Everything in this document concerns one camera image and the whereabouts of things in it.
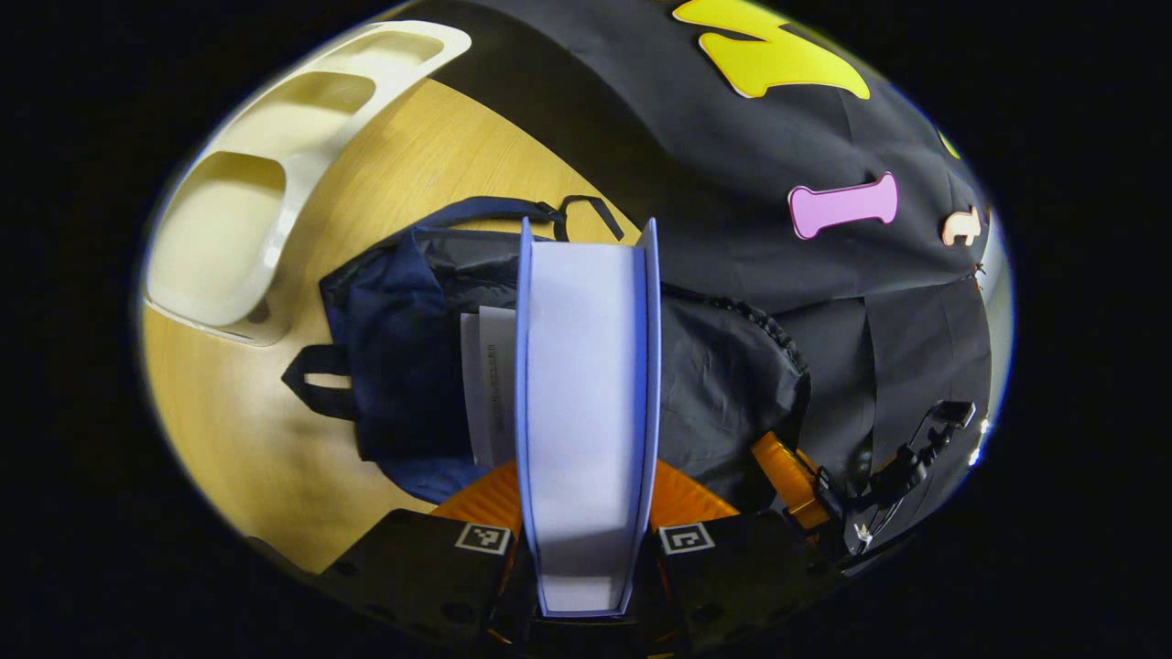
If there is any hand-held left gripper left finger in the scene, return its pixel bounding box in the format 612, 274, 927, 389
319, 459, 523, 643

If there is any blue schoolbag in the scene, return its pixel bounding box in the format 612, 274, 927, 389
282, 195, 814, 513

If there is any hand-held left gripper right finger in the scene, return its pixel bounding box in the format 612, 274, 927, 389
639, 459, 827, 643

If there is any white plastic bookshelf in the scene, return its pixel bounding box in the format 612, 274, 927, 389
145, 20, 472, 347

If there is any light blue book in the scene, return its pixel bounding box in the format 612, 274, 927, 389
515, 217, 662, 619

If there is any white book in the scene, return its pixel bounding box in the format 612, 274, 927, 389
460, 307, 519, 472

